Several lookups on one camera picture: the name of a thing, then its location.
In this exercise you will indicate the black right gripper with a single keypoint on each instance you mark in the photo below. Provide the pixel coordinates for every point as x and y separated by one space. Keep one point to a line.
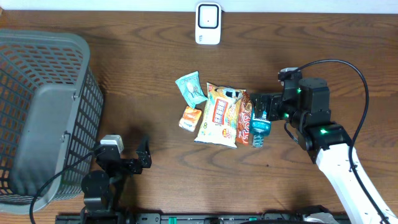
273 99

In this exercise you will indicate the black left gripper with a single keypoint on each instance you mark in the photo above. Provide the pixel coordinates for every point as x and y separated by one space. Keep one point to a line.
143 154

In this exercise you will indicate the blue mouthwash bottle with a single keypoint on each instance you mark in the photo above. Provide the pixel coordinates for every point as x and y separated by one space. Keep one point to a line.
259 128

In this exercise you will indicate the orange Toppo snack box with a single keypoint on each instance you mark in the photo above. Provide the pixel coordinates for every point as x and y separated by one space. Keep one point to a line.
244 118

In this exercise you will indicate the small orange candy box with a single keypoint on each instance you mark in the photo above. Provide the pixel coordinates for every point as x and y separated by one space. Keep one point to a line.
190 118

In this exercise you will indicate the teal snack packet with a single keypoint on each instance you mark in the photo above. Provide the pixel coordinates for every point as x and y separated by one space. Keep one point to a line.
190 88

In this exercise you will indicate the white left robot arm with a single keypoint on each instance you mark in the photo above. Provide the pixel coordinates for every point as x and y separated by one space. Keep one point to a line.
102 188

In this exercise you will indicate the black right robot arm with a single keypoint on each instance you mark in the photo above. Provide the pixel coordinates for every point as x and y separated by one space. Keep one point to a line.
304 104

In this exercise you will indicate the grey plastic shopping basket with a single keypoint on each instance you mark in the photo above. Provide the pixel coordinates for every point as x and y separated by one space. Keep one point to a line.
51 107

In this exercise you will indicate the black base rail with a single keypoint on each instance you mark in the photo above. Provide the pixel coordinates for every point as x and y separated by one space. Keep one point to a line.
155 218

